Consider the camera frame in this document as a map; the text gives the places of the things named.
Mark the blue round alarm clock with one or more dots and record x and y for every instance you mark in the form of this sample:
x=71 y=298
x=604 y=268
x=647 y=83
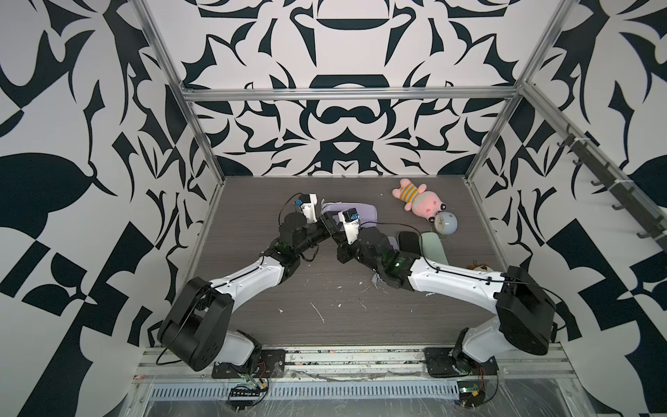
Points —
x=444 y=223

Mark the pink plush pig toy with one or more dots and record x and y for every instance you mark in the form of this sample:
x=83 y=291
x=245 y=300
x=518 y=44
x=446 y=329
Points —
x=419 y=200

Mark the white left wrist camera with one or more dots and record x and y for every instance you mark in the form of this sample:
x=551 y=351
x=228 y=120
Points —
x=306 y=204

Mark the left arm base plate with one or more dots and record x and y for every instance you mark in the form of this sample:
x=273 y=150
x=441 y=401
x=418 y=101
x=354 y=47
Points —
x=264 y=363

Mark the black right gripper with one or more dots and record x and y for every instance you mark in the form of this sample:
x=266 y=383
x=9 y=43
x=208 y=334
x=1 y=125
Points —
x=341 y=245

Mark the brown white plush dog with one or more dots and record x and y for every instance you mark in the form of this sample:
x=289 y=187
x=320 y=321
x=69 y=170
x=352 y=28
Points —
x=476 y=266

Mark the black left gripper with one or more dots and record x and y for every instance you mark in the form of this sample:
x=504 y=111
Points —
x=329 y=226

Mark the white perforated cable tray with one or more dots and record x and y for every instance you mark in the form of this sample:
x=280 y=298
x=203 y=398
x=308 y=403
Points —
x=297 y=391

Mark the lavender umbrella case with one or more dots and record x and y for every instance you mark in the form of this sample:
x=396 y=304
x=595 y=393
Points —
x=381 y=278

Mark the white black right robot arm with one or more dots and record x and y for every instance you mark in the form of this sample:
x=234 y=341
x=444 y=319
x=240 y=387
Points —
x=523 y=313

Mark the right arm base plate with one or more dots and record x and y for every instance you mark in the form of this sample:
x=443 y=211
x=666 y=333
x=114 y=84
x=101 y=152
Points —
x=448 y=362

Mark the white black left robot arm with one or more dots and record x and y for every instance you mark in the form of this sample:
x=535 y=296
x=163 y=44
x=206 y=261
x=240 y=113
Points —
x=196 y=330

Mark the aluminium cage frame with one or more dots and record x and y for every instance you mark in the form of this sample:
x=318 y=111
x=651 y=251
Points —
x=482 y=89

